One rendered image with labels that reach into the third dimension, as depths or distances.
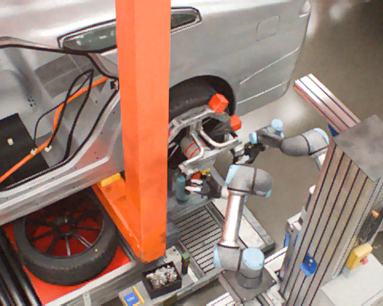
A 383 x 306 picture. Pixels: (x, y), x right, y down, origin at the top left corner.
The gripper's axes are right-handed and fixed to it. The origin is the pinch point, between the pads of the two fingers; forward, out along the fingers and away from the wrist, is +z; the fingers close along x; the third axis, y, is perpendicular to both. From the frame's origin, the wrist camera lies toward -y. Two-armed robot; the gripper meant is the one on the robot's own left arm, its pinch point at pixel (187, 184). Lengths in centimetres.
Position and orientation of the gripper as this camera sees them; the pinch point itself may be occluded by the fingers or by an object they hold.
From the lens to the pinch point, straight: 371.7
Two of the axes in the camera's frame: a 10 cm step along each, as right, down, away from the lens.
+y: -0.3, 5.8, 8.2
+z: -9.8, -1.6, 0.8
